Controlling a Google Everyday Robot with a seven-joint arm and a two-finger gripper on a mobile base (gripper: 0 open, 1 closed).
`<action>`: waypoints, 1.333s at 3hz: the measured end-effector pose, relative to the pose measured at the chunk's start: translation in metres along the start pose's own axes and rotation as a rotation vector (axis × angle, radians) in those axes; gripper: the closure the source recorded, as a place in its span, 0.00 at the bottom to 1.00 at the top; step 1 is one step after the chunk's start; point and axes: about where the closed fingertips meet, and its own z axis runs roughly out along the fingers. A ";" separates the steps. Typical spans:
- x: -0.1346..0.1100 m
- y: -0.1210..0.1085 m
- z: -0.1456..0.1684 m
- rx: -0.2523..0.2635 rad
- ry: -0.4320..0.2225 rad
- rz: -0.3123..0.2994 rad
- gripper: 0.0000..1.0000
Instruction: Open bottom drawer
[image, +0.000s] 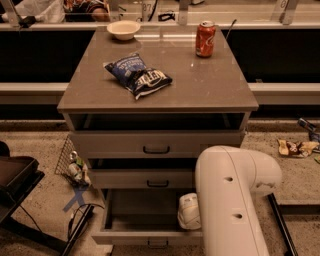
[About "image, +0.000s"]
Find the white bowl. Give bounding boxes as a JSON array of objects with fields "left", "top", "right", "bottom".
[{"left": 107, "top": 20, "right": 141, "bottom": 41}]

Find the person in background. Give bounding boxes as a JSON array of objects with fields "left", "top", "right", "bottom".
[{"left": 63, "top": 0, "right": 110, "bottom": 22}]

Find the grey drawer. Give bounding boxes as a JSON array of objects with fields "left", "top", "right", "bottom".
[
  {"left": 70, "top": 131, "right": 244, "bottom": 159},
  {"left": 92, "top": 188, "right": 202, "bottom": 249},
  {"left": 88, "top": 169, "right": 194, "bottom": 189}
]

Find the small bottle in basket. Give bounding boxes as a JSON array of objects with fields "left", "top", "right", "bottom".
[{"left": 68, "top": 151, "right": 85, "bottom": 182}]

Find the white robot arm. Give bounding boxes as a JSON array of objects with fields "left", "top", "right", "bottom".
[{"left": 177, "top": 146, "right": 282, "bottom": 256}]

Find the blue snack packet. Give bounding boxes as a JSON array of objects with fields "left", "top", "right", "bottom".
[{"left": 297, "top": 118, "right": 320, "bottom": 143}]

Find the grey drawer cabinet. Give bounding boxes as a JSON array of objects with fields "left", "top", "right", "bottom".
[{"left": 57, "top": 25, "right": 260, "bottom": 214}]

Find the orange soda can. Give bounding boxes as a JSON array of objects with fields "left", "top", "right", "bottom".
[{"left": 196, "top": 21, "right": 216, "bottom": 57}]

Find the wire mesh basket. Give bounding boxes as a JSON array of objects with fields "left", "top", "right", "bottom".
[{"left": 55, "top": 136, "right": 90, "bottom": 188}]

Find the black metal floor bar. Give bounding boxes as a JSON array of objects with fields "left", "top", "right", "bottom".
[{"left": 267, "top": 194, "right": 320, "bottom": 256}]

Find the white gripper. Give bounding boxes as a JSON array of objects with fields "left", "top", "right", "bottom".
[{"left": 177, "top": 193, "right": 201, "bottom": 230}]

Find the brown snack wrapper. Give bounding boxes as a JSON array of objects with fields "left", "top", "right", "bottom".
[{"left": 277, "top": 139, "right": 319, "bottom": 158}]

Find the black floor cable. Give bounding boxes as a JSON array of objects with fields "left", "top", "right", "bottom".
[{"left": 67, "top": 203, "right": 106, "bottom": 241}]

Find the white plastic bag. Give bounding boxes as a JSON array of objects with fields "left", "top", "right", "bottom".
[{"left": 15, "top": 0, "right": 65, "bottom": 23}]

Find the blue kettle chips bag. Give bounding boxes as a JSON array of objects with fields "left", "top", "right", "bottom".
[{"left": 103, "top": 53, "right": 173, "bottom": 100}]

